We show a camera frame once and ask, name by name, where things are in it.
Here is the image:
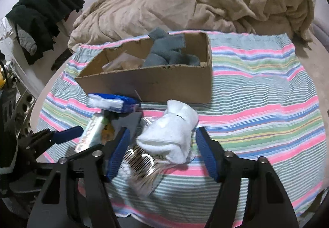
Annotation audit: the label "green and white packet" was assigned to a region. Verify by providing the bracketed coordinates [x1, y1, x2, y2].
[74, 112, 115, 153]

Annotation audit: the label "grey-blue towel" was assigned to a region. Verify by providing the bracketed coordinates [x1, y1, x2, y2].
[142, 28, 202, 68]

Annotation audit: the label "white socks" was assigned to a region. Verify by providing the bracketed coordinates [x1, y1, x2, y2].
[136, 100, 199, 164]

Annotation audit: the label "grey perforated stand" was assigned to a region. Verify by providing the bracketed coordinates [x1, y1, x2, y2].
[15, 89, 39, 136]

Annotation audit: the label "white cloth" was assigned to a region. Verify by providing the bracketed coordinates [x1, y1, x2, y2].
[0, 16, 19, 62]

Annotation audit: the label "clear plastic wrap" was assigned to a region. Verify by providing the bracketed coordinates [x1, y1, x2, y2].
[102, 53, 145, 72]

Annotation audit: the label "clear plastic bag with barcode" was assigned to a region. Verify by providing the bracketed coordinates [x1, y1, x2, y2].
[117, 144, 168, 198]

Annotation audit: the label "yellow object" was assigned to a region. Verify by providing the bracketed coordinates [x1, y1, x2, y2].
[0, 66, 7, 90]

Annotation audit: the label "cardboard box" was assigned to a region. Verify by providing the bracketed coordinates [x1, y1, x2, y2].
[74, 32, 213, 104]

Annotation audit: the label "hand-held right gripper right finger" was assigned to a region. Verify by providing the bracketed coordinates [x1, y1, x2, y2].
[196, 127, 301, 228]

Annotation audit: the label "blue tissue packet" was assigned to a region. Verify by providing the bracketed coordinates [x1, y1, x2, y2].
[87, 93, 141, 113]

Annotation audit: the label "grey sock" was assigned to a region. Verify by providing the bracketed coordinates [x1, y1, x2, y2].
[16, 24, 38, 56]

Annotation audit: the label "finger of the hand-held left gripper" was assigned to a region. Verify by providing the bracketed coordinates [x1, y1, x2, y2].
[19, 126, 84, 164]

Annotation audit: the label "striped cloth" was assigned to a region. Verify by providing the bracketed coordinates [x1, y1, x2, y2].
[36, 31, 326, 228]

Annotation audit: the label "pile of black clothes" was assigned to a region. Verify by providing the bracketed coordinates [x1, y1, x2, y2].
[5, 0, 86, 65]

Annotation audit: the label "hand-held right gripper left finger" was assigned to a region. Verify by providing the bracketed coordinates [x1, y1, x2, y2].
[27, 127, 131, 228]

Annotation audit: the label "grey cushion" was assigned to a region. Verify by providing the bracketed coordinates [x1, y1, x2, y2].
[310, 0, 329, 46]

